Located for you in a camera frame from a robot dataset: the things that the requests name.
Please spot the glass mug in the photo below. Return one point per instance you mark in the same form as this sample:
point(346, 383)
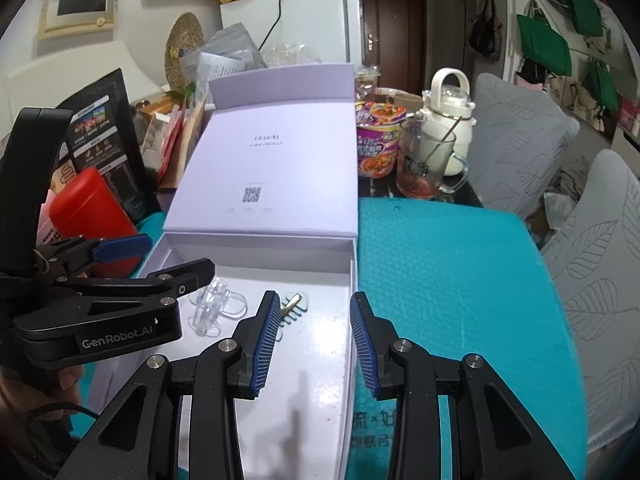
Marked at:
point(425, 180)

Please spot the white cloth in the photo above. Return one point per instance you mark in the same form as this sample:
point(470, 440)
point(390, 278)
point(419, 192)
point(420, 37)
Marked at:
point(557, 207)

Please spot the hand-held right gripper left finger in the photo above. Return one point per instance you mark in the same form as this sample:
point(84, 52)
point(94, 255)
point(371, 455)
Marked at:
point(267, 340)

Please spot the grey leaf pattern chair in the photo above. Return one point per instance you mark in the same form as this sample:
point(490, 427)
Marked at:
point(595, 285)
point(520, 130)

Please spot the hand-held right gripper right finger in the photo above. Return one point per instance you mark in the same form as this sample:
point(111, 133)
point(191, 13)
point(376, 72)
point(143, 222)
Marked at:
point(362, 345)

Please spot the white kettle bottle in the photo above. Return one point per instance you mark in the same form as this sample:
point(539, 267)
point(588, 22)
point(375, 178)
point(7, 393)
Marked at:
point(447, 95)

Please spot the instant noodle cup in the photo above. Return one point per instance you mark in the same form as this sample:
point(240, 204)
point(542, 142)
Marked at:
point(377, 150)

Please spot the teal bubble wrap mat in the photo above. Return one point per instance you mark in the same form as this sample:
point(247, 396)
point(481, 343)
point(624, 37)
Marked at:
point(450, 285)

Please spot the clear plastic food cup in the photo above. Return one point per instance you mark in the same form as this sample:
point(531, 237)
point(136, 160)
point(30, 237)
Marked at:
point(367, 82)

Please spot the metal spoon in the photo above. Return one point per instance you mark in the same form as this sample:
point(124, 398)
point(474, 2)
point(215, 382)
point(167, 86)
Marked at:
point(446, 135)

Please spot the brown ceramic cup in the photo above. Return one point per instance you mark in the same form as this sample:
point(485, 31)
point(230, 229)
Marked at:
point(405, 102)

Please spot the clear plastic hair clip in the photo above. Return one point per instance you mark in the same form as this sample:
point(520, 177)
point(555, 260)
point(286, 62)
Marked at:
point(215, 305)

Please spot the lavender gift box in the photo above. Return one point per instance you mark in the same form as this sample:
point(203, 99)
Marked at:
point(280, 150)

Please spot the green flower gold hairpin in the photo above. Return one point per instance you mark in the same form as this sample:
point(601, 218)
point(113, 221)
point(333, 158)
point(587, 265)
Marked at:
point(295, 301)

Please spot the red canister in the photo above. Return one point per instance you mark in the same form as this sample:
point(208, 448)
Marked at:
point(90, 205)

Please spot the green tote bag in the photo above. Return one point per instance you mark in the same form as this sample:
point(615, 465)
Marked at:
point(602, 85)
point(542, 47)
point(582, 7)

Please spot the grey plastic bag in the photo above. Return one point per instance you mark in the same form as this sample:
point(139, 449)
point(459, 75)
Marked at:
point(235, 40)

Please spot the wall intercom panel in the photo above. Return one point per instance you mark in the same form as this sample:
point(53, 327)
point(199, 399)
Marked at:
point(80, 2)

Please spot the white fridge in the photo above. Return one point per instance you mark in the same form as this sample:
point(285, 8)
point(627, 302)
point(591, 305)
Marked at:
point(320, 25)

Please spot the clear plastic bag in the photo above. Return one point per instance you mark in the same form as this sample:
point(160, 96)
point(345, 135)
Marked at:
point(290, 54)

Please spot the dark hanging bag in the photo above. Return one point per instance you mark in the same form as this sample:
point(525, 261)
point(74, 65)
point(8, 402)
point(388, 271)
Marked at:
point(485, 35)

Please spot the printed paper sheet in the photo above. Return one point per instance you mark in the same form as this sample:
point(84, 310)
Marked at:
point(215, 70)

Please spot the brown door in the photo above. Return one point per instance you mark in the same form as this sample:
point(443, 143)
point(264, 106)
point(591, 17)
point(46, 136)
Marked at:
point(395, 25)

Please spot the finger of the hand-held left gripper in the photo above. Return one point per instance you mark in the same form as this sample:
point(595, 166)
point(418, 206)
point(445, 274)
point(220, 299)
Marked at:
point(170, 280)
point(125, 247)

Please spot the red snack packet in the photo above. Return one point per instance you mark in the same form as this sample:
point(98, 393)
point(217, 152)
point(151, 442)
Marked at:
point(172, 135)

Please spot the person's left hand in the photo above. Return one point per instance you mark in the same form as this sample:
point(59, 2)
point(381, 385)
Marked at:
point(70, 379)

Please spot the woven straw fan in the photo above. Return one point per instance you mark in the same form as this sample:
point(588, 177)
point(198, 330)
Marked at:
point(184, 40)

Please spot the black printed pouch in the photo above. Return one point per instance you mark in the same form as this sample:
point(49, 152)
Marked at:
point(107, 135)

